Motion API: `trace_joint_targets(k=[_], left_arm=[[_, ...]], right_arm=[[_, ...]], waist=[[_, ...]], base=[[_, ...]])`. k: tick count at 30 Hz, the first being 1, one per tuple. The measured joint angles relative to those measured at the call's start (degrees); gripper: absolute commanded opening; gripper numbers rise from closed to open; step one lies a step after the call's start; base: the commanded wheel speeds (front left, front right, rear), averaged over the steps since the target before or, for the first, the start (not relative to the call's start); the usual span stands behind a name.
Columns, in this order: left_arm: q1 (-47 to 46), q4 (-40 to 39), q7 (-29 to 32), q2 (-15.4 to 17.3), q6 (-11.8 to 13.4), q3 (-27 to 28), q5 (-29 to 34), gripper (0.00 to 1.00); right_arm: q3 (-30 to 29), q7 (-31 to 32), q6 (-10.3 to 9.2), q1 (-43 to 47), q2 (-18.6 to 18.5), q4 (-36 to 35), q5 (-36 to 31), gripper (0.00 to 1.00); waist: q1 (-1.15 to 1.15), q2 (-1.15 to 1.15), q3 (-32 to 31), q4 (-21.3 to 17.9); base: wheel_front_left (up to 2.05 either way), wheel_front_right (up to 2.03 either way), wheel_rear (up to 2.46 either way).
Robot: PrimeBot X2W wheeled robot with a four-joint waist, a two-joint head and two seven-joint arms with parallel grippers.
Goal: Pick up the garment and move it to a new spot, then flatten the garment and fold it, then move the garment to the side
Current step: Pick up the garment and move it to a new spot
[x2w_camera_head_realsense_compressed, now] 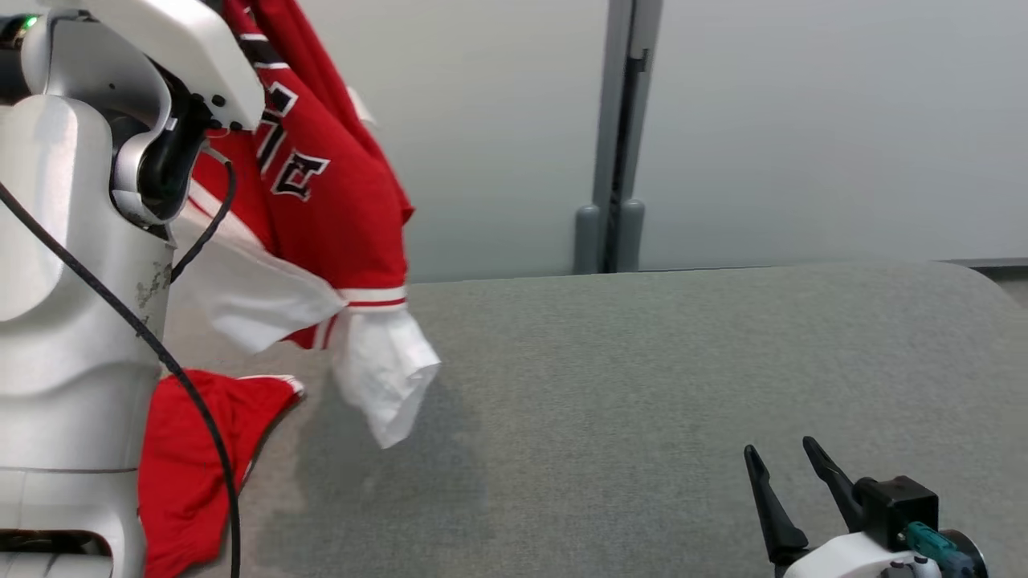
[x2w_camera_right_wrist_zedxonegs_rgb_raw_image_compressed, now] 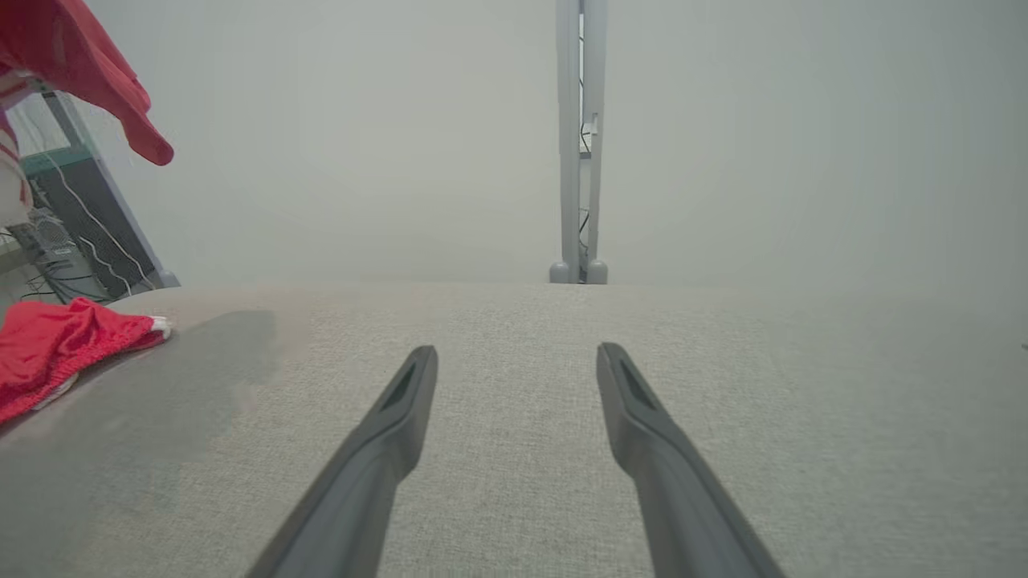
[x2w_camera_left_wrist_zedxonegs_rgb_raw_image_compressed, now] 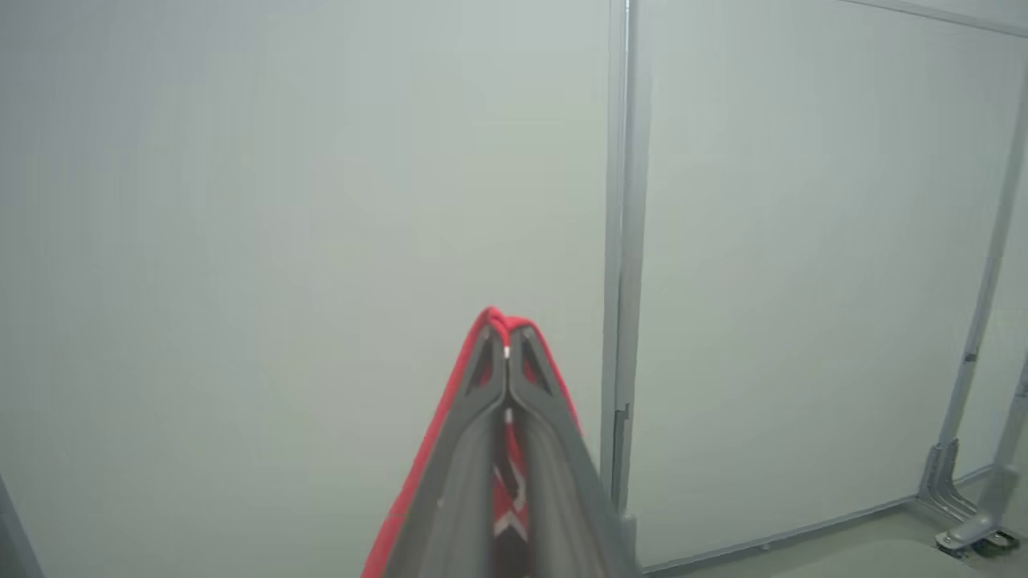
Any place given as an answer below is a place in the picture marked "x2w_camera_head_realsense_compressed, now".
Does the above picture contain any red shorts white trim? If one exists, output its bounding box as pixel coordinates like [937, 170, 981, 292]
[138, 369, 306, 578]

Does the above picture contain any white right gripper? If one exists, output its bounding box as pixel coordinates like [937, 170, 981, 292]
[744, 436, 942, 578]

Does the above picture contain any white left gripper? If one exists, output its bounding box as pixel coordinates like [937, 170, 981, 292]
[48, 0, 267, 133]

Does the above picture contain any red white jersey shirt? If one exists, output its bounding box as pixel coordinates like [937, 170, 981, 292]
[165, 0, 442, 450]

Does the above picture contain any teal right camera connector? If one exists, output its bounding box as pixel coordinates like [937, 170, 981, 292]
[904, 522, 977, 576]

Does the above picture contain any grey fabric upholstered bench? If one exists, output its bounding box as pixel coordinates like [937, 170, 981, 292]
[165, 261, 1028, 578]

